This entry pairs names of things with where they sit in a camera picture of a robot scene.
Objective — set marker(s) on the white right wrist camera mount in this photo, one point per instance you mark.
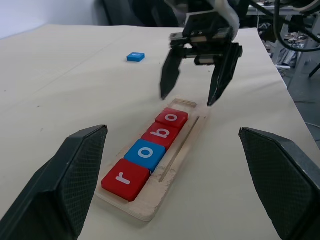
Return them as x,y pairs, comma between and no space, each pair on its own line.
231,17

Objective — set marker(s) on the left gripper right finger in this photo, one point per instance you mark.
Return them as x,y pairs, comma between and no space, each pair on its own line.
282,180

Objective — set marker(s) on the cluttered grey workbench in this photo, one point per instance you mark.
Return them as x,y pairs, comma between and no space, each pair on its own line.
295,57

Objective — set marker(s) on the wooden tile rack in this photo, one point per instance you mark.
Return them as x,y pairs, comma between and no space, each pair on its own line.
175,160

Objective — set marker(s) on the red letter tile o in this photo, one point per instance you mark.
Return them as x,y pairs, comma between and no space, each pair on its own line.
172,117

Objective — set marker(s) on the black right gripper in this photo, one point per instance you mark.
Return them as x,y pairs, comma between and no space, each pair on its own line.
202,30

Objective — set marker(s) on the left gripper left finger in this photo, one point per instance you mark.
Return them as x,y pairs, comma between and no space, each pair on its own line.
55,180

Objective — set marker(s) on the blue letter tile t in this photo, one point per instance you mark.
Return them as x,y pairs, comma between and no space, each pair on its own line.
135,57

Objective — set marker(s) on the black equipment beside table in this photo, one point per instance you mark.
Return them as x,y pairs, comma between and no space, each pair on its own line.
140,12

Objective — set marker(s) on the red tile letter r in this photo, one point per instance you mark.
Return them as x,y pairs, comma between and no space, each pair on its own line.
125,180

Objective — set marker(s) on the red letter tile b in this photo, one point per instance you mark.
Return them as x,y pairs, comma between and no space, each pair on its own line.
161,135

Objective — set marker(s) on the blue tile letter o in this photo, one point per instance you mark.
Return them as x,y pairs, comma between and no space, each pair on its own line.
145,153

